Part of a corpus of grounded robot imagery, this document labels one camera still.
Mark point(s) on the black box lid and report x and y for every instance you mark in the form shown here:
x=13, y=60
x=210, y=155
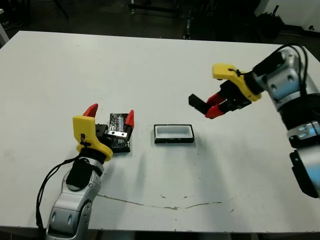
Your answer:
x=118, y=122

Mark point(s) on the black slanted stand leg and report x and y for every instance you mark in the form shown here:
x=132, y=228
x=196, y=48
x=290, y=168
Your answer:
x=63, y=10

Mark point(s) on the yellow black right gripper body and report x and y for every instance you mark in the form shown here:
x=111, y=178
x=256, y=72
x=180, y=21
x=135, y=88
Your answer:
x=240, y=82

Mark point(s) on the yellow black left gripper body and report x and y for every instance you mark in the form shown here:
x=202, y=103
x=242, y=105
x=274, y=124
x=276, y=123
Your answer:
x=85, y=132

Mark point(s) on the black bag of stands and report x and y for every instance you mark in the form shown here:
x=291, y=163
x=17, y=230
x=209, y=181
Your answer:
x=271, y=23

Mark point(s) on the small black floor object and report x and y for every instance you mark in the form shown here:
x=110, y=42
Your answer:
x=311, y=27

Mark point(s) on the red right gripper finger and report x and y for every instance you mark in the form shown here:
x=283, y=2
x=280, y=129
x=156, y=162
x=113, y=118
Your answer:
x=216, y=98
x=216, y=111

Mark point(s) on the black box base white insert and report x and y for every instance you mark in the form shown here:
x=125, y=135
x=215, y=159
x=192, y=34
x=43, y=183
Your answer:
x=172, y=131

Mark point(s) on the white side table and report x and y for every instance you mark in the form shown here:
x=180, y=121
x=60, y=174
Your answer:
x=3, y=32

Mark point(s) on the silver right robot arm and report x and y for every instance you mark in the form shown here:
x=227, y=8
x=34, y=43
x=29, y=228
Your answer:
x=282, y=77

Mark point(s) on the black camera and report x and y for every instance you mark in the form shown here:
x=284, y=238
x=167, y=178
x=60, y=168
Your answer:
x=197, y=102

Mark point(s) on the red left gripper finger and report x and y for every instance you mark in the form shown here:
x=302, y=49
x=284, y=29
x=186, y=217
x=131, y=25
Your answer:
x=92, y=111
x=130, y=120

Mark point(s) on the black wheeled metal post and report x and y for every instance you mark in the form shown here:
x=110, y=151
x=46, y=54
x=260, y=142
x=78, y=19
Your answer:
x=188, y=25

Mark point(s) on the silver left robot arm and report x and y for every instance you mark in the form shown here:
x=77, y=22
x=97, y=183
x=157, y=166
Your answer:
x=72, y=207

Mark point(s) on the shoe on floor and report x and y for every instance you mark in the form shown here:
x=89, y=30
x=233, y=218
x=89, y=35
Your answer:
x=6, y=23

